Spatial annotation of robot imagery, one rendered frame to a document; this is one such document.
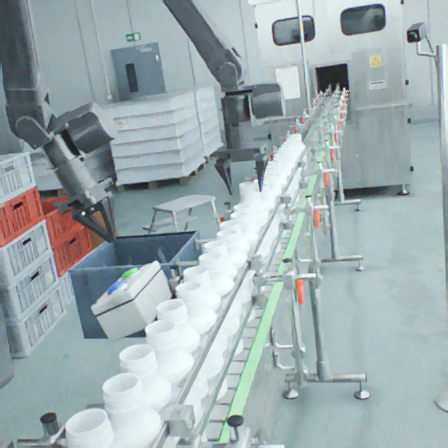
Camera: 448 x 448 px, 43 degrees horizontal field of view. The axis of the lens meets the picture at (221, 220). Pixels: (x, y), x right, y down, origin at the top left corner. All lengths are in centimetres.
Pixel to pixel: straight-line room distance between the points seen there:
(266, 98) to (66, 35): 1145
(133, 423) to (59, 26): 1215
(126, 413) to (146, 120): 716
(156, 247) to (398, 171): 410
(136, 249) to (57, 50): 1084
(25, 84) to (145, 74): 1089
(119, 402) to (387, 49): 521
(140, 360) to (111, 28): 1159
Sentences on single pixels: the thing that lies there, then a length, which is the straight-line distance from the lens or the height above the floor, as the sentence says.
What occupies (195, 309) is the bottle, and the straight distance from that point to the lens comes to 76.
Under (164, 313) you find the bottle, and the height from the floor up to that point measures 116.
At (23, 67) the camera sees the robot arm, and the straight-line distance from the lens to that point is 93.
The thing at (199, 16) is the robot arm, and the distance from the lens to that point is 117.
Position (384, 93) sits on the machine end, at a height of 100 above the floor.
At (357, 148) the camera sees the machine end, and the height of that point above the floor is 51.
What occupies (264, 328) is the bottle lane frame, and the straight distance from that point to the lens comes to 101.
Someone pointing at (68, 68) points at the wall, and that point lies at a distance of 1253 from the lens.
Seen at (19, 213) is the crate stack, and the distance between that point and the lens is 358.
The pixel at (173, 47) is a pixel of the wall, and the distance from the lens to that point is 1165.
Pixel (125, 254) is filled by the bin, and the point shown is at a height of 88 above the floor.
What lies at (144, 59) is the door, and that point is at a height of 181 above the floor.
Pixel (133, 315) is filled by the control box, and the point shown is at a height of 108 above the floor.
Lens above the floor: 144
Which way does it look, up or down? 15 degrees down
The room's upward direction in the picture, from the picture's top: 8 degrees counter-clockwise
